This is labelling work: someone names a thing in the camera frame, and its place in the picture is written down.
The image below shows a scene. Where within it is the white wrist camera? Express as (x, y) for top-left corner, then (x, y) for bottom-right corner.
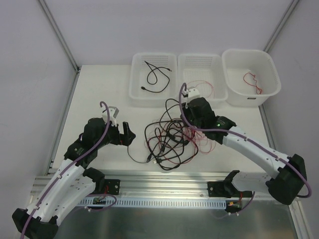
(100, 107), (119, 126)
(181, 87), (201, 101)

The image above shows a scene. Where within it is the thin pink wire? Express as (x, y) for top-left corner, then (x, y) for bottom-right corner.
(142, 119), (216, 156)

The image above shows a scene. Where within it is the pink wire in middle basket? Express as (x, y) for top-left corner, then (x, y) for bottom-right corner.
(185, 80), (215, 99)

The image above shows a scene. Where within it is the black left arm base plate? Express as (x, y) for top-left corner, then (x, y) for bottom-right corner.
(93, 179), (121, 195)

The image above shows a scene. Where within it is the white perforated middle basket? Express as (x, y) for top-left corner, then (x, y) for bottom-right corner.
(177, 53), (228, 106)

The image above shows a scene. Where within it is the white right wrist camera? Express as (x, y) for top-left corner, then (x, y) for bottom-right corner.
(181, 87), (201, 101)

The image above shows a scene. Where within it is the red wire in right basket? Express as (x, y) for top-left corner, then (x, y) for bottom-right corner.
(243, 72), (263, 95)

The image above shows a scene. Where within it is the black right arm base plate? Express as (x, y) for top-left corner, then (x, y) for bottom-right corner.
(207, 181), (240, 198)

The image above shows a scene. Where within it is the aluminium corner post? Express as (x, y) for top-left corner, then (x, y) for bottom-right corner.
(263, 0), (302, 53)
(37, 0), (80, 73)

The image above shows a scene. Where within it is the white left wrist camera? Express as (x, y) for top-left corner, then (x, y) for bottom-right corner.
(100, 107), (119, 126)

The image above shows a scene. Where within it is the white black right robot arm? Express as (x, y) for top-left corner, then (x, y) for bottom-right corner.
(179, 97), (311, 205)

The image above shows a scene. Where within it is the thick black printed cable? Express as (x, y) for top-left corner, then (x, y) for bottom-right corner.
(144, 98), (200, 174)

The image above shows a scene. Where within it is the left aluminium corner post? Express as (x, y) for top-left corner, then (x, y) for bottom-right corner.
(37, 0), (80, 73)

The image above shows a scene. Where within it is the aluminium rail frame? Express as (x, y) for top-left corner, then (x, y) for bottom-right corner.
(31, 64), (310, 239)

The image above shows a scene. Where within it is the right aluminium corner post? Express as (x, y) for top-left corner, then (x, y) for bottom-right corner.
(263, 0), (302, 53)

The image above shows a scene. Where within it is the white perforated left basket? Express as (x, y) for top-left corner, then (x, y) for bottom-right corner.
(129, 52), (178, 108)

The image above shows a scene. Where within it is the white perforated basket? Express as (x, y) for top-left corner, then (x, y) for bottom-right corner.
(129, 52), (178, 108)
(177, 53), (228, 106)

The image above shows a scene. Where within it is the white deep right basket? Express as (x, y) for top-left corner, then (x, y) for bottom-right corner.
(221, 49), (282, 107)

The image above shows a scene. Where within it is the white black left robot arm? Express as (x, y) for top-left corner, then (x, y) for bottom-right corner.
(12, 118), (136, 239)

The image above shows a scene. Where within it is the white slotted cable duct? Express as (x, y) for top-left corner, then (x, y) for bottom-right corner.
(78, 196), (226, 210)

